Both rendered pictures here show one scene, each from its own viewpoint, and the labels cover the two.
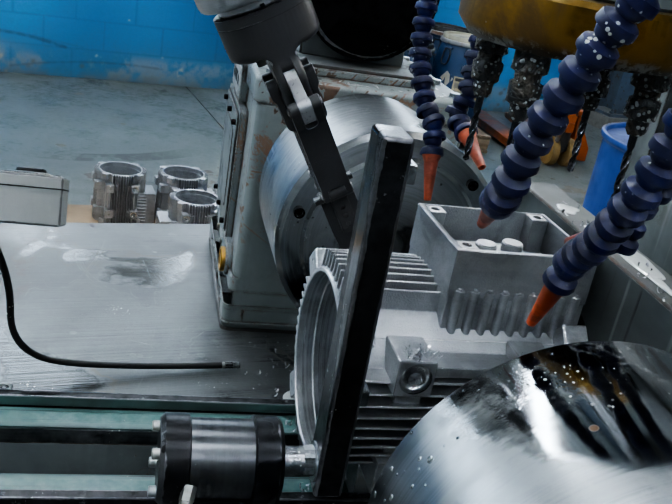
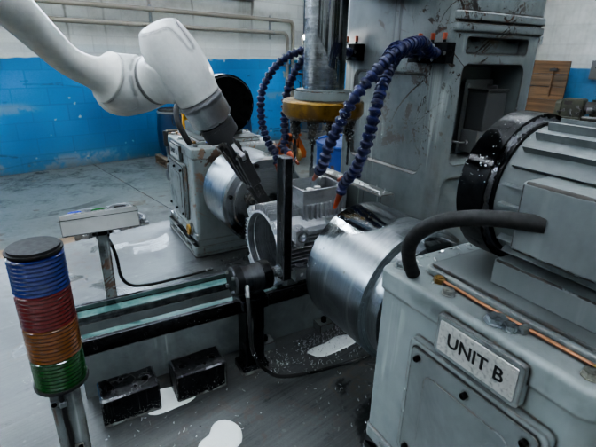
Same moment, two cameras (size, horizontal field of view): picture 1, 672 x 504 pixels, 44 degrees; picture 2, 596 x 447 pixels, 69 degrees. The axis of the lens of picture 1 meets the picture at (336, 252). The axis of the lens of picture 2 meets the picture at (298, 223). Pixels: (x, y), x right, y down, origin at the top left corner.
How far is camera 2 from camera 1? 0.36 m
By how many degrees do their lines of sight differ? 15
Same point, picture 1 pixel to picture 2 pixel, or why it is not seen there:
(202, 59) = (98, 147)
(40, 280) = not seen: hidden behind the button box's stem
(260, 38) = (221, 135)
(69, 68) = (22, 168)
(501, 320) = (322, 212)
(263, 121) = (197, 167)
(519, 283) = (325, 198)
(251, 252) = (202, 223)
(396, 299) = not seen: hidden behind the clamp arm
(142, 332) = (165, 268)
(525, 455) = (351, 235)
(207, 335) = (192, 262)
